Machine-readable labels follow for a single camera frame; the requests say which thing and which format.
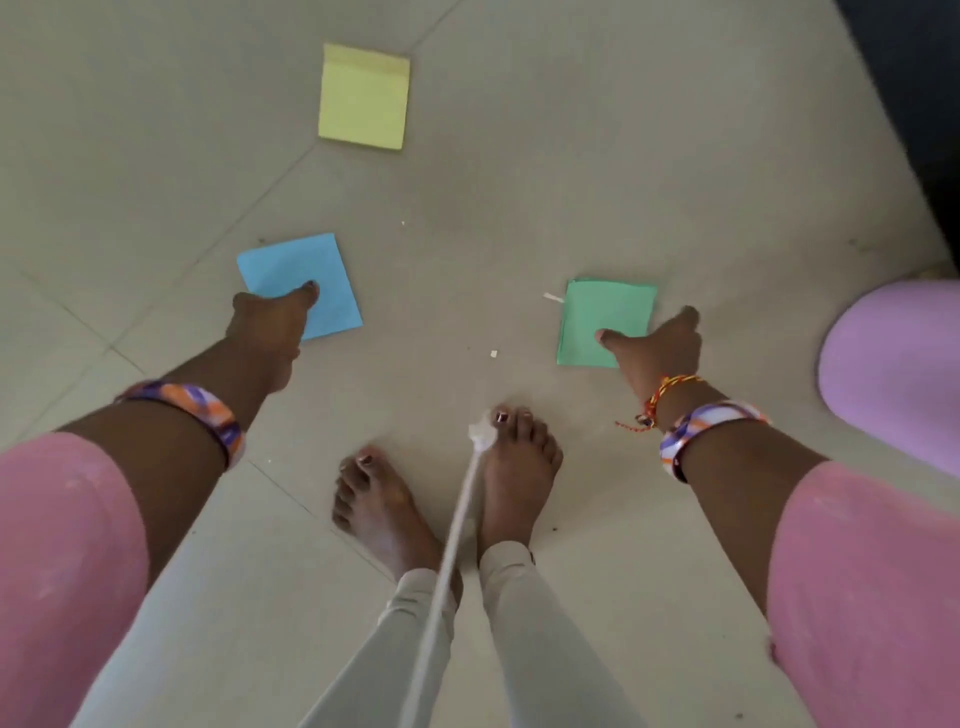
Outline person's right hand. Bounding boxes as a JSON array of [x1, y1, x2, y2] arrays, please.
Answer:
[[596, 305, 708, 412]]

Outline blue sticky notes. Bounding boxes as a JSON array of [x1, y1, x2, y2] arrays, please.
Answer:
[[236, 233, 364, 343]]

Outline person's right forearm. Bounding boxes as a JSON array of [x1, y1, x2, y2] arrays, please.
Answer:
[[648, 374, 830, 616]]

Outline white drawstring cord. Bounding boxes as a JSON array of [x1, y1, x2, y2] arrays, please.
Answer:
[[395, 422, 499, 728]]

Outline yellow sticky notes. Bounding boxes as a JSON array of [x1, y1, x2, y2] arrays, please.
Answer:
[[317, 42, 412, 151]]

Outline patterned right wrist bangle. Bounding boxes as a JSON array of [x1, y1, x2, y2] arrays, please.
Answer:
[[659, 401, 772, 485]]

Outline white trouser leg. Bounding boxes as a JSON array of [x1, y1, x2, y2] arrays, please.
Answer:
[[299, 568, 460, 728], [478, 541, 648, 728]]

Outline person's left hand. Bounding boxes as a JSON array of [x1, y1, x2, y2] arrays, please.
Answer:
[[224, 281, 322, 395]]

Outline patterned left wrist bangle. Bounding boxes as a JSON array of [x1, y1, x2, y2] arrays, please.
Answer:
[[113, 380, 247, 472]]

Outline pink sleeve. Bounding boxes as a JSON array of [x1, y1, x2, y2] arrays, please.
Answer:
[[0, 432, 151, 728], [766, 461, 960, 728]]

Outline patterned wrist bangle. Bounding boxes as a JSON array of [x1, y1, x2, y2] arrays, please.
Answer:
[[659, 401, 772, 485], [113, 380, 247, 472]]

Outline person's left forearm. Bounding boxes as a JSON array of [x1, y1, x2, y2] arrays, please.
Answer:
[[56, 337, 290, 586]]

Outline orange thread bracelet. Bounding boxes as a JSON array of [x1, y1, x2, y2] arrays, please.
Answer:
[[614, 374, 706, 434]]

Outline pink right sleeve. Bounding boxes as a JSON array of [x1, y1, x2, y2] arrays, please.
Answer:
[[766, 461, 960, 728]]

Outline person's bare foot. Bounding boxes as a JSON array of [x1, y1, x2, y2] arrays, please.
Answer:
[[332, 447, 463, 601], [477, 407, 564, 564]]

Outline green sticky notes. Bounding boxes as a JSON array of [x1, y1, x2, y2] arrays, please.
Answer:
[[556, 278, 659, 369]]

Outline pink left sleeve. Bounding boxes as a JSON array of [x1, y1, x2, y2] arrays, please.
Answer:
[[0, 432, 151, 728]]

